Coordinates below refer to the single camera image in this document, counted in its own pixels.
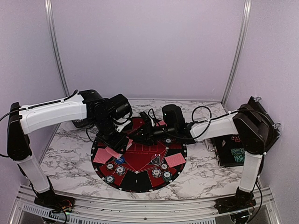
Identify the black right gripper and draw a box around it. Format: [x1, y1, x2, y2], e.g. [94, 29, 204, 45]
[129, 122, 177, 146]

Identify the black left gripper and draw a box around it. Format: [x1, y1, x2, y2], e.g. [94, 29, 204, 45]
[93, 116, 129, 154]

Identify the red playing card deck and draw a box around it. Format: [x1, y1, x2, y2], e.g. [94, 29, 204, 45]
[126, 139, 133, 150]

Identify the red brown poker chip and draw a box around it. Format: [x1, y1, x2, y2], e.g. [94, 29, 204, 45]
[161, 163, 169, 170]
[106, 163, 114, 170]

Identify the single red playing card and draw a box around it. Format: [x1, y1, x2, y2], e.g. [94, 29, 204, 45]
[93, 148, 112, 164]

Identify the blue small blind button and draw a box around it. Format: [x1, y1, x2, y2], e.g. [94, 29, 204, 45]
[115, 157, 126, 164]

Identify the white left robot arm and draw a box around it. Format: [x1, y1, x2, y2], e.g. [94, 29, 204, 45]
[7, 90, 132, 208]

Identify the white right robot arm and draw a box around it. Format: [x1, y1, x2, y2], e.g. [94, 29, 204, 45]
[130, 104, 280, 209]

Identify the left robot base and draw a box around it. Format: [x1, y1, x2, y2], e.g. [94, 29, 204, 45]
[34, 190, 75, 213]

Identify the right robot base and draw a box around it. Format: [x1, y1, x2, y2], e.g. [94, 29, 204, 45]
[214, 194, 256, 223]

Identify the black floral box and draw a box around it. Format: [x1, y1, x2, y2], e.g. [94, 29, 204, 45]
[72, 119, 92, 129]

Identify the clear round dealer button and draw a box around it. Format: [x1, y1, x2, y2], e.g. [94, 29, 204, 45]
[149, 154, 164, 166]

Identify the round red black poker mat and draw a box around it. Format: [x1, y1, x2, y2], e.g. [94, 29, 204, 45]
[91, 140, 187, 193]

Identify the black poker chip case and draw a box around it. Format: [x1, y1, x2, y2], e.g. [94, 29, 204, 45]
[212, 97, 281, 167]

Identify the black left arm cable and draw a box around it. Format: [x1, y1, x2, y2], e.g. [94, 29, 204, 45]
[0, 90, 80, 157]

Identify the aluminium front rail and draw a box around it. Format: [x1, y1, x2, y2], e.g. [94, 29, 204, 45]
[7, 184, 285, 224]

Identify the left aluminium frame post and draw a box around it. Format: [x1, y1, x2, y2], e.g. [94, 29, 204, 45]
[44, 0, 71, 102]

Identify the aluminium frame post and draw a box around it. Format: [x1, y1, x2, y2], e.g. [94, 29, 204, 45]
[221, 0, 252, 107]
[44, 0, 71, 102]

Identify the right aluminium frame post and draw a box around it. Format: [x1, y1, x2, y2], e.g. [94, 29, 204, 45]
[221, 0, 252, 107]

